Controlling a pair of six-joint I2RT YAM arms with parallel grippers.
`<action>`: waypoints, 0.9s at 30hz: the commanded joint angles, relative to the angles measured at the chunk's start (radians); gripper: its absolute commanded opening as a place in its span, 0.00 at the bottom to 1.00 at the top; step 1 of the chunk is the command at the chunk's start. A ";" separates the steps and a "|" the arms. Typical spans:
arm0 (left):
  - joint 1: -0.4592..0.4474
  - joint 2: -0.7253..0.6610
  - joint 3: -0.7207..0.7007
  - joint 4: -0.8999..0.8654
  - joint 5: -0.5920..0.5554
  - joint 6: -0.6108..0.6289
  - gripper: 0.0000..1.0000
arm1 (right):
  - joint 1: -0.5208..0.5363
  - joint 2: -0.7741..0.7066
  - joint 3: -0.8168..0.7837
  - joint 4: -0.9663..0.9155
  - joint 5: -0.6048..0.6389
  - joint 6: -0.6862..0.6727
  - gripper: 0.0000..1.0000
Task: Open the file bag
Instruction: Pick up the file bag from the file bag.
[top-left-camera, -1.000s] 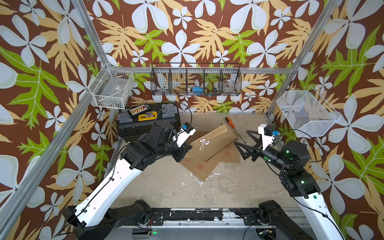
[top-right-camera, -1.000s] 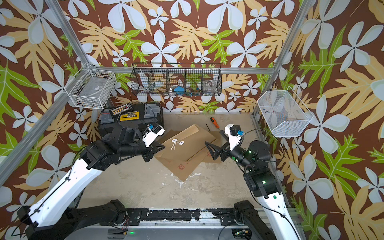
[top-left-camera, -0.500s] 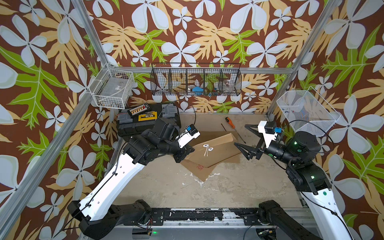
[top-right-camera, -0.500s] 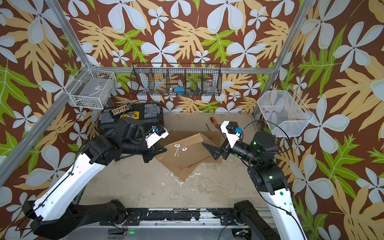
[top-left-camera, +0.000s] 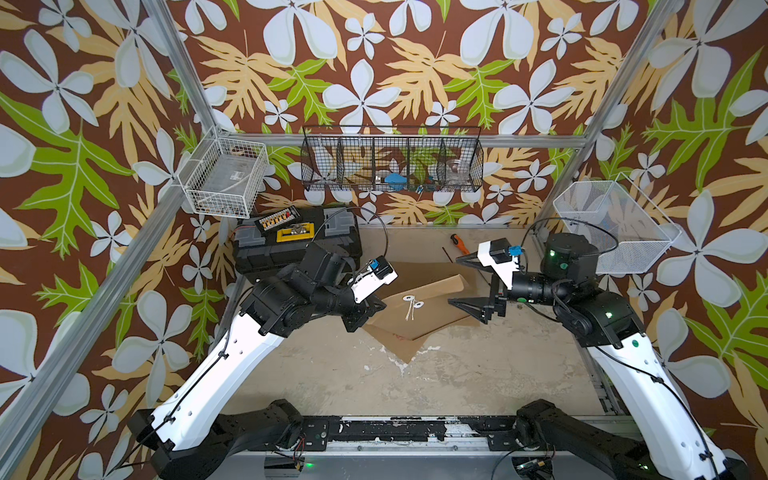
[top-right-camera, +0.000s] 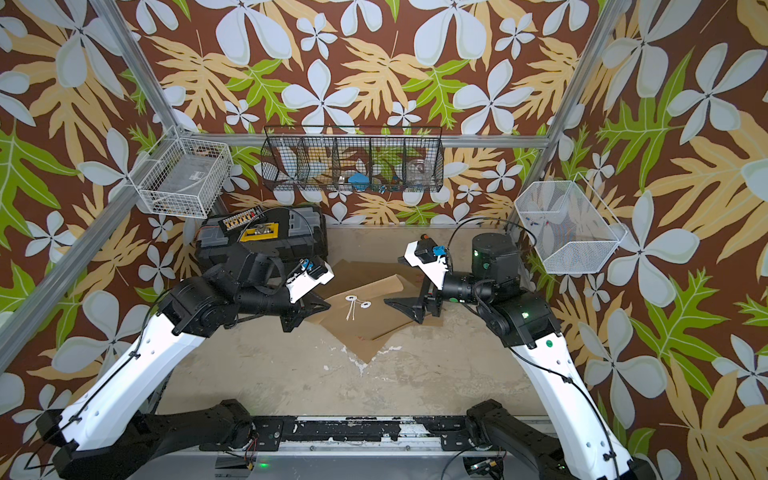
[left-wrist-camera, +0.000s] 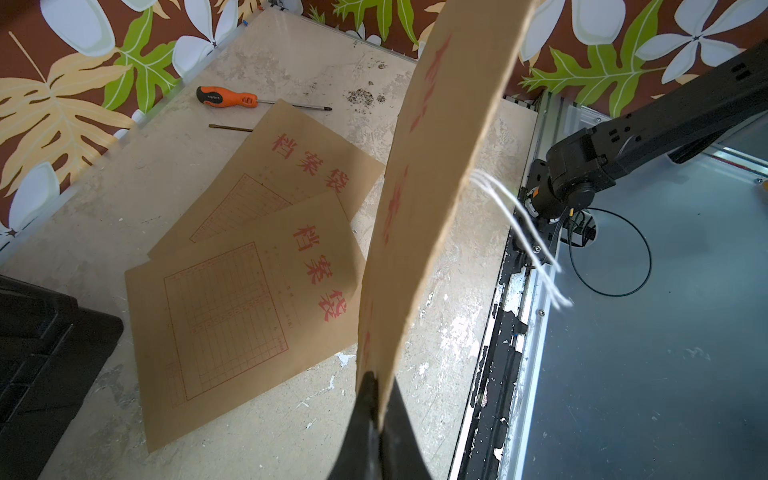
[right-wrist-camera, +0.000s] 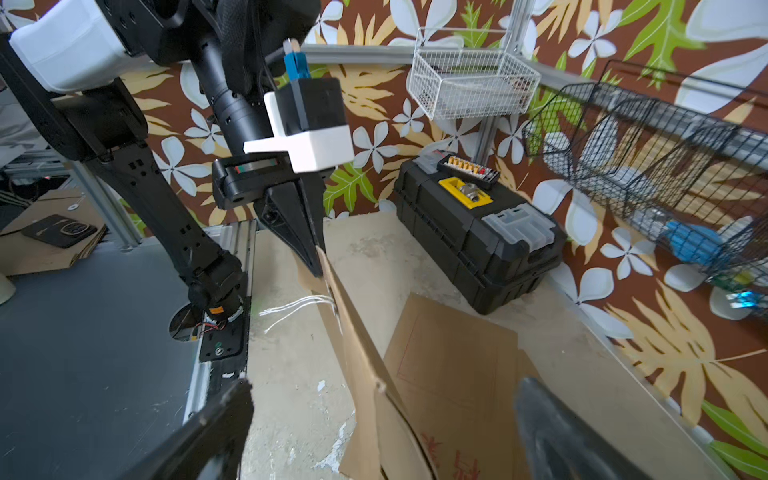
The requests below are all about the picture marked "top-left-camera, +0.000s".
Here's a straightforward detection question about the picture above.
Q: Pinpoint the black wire basket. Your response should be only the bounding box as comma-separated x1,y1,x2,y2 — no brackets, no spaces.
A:
300,125,485,193

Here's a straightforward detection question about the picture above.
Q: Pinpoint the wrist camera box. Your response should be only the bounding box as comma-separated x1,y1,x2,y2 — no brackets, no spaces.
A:
349,256,398,304
477,238,522,290

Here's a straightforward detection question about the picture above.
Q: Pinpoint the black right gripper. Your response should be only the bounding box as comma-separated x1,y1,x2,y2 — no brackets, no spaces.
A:
452,249,573,326

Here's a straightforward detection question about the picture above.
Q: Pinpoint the kraft file bag right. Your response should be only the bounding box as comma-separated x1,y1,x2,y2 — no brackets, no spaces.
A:
376,262,482,298

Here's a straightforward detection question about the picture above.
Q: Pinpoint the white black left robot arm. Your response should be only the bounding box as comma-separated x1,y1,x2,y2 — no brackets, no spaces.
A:
129,241,397,479

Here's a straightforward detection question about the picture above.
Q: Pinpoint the white wire basket left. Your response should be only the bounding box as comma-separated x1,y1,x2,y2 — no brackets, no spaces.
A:
179,128,270,219

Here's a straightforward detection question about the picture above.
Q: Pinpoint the blue object in basket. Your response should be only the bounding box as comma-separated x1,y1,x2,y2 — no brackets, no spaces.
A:
384,173,408,192

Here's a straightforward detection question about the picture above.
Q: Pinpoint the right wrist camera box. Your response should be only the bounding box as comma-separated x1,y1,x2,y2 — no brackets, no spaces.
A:
477,238,522,290

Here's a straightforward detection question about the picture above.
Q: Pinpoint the black plastic toolbox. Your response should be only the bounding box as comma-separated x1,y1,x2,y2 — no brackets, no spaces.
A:
233,207,362,281

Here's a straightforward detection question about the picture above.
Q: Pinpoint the white wire basket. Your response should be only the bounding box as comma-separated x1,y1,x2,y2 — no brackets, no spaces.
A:
554,174,682,276
179,128,270,219

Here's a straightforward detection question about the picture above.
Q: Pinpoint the white wire basket right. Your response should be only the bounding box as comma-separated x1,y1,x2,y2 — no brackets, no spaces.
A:
554,174,682,276

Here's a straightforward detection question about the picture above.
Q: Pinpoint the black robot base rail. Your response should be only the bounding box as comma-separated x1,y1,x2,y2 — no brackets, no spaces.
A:
239,398,601,454

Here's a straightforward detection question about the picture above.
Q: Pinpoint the kraft file bag middle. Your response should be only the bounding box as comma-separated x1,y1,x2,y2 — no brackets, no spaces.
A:
364,326,427,364

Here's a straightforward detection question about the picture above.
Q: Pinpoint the screwdriver bit set case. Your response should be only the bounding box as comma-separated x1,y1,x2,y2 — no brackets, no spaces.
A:
255,206,302,233

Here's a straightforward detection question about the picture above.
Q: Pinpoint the orange handled screwdriver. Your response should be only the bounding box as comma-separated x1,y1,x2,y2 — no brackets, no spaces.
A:
450,234,470,255

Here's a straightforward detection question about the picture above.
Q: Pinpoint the kraft file bag with string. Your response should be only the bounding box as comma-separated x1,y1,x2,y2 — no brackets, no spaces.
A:
364,274,477,340

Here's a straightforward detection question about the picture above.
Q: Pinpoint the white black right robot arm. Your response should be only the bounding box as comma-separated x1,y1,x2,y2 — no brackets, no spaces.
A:
449,233,749,479

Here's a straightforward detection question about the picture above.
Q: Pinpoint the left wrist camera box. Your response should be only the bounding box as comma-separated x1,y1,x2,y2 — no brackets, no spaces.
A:
349,256,398,304

